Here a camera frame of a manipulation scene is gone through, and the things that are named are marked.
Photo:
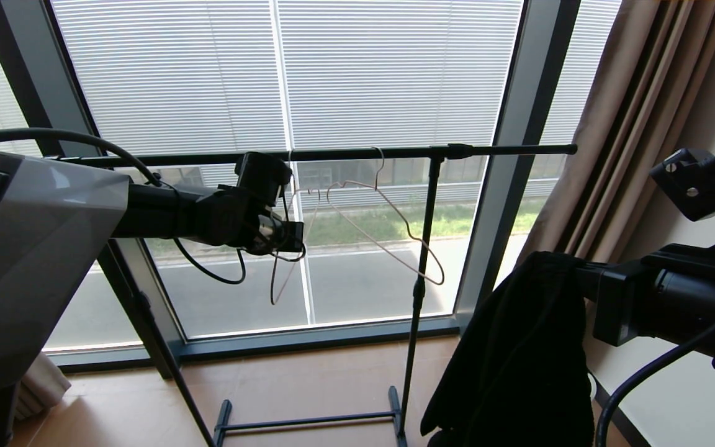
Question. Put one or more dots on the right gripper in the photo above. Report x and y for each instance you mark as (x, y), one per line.
(674, 304)

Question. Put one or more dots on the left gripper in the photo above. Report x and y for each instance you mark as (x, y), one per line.
(286, 236)

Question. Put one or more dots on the pink clothes hanger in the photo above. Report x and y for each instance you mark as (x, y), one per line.
(275, 292)
(388, 249)

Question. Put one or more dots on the black garment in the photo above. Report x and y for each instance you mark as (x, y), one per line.
(519, 360)

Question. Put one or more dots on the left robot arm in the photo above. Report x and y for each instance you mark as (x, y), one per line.
(35, 248)

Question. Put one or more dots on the black clothes rack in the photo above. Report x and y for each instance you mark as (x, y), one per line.
(364, 153)

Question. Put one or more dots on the brown curtain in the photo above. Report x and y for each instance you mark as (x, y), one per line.
(44, 388)
(612, 136)

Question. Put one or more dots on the window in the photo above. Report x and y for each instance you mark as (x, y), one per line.
(395, 74)

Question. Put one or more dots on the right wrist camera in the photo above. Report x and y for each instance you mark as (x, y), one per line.
(699, 183)

